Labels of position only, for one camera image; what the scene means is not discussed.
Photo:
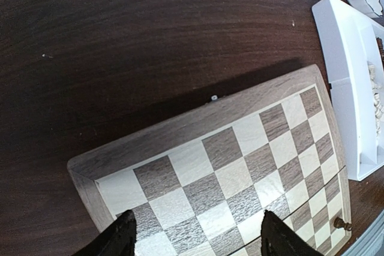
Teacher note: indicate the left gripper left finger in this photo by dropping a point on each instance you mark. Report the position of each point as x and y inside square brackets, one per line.
[118, 239]

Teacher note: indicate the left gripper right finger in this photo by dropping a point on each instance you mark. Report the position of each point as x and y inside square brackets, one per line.
[277, 239]

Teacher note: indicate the wooden chess board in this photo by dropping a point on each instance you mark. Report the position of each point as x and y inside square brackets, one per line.
[200, 183]

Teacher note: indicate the pile of white chess pieces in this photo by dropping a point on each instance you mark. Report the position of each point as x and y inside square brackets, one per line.
[378, 106]

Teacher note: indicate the pile of dark chess pieces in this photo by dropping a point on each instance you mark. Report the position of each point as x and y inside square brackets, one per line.
[381, 49]

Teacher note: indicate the white divided plastic tray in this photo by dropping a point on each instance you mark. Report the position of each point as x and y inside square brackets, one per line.
[348, 40]

